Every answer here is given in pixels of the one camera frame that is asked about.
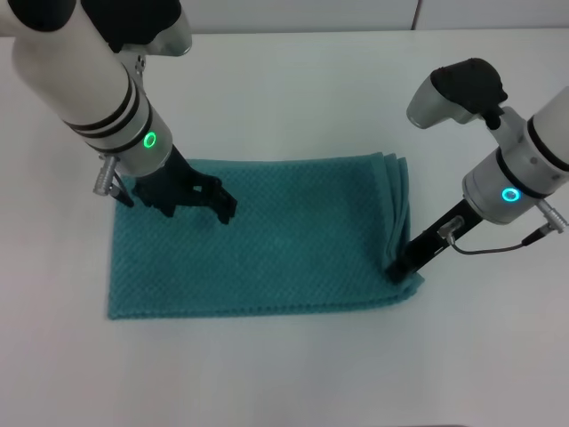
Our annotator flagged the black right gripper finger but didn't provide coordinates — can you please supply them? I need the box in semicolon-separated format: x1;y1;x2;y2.
397;253;429;283
386;246;419;282

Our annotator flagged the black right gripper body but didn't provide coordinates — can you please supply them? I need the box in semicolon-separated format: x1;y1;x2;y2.
405;198;486;265

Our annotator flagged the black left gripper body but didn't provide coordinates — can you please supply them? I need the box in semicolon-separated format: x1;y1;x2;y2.
132;143;209;211

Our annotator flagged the teal waffle-weave towel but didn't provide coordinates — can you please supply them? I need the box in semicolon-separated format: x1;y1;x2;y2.
106;150;427;321

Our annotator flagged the clear right gripper connector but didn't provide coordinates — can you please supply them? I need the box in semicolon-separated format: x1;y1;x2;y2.
437;216;464;245

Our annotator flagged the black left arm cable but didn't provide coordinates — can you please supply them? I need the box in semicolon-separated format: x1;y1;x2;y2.
108;175;135;208

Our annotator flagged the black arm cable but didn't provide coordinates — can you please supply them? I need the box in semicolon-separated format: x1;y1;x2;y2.
108;175;135;208
448;226;547;258

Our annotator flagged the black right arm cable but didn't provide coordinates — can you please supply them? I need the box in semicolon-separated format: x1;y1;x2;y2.
448;226;547;258

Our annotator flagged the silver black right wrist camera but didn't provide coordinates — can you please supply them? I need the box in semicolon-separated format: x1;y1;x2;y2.
406;56;510;130

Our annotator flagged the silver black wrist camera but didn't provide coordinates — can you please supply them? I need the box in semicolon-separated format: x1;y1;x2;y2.
406;56;510;130
82;0;193;57

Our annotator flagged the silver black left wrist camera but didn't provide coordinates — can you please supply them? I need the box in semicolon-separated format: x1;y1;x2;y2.
82;0;193;57

